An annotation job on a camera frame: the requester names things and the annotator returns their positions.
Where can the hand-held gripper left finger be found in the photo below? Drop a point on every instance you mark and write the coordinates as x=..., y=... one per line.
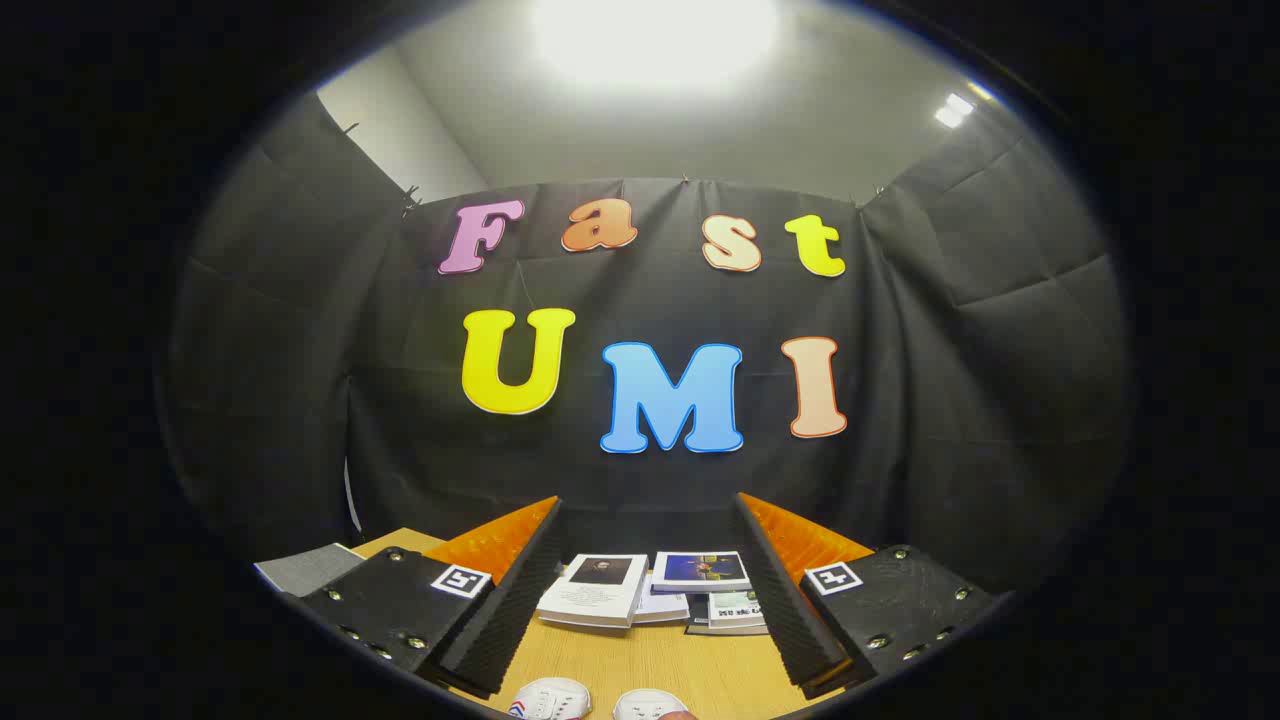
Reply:
x=510, y=610

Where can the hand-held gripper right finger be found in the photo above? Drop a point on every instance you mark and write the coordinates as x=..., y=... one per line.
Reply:
x=790, y=610

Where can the white canvas shoe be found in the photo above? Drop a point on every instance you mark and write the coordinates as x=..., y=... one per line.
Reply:
x=645, y=705
x=548, y=698

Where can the grey fabric storage box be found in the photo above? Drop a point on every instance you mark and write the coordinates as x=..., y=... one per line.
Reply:
x=300, y=568

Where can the book with pale green cover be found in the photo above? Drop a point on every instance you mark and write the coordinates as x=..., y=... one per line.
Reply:
x=735, y=608

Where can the white book with portrait cover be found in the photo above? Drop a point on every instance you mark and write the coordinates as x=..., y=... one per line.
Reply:
x=595, y=590

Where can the dark grey book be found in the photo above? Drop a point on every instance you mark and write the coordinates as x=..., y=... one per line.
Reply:
x=697, y=620

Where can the book with blue picture cover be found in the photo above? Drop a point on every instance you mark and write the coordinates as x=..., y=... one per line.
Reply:
x=700, y=572

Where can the plain white book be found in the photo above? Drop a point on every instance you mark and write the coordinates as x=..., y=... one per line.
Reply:
x=660, y=608

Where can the small ceiling light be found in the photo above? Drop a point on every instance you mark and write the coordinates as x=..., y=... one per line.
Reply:
x=953, y=110

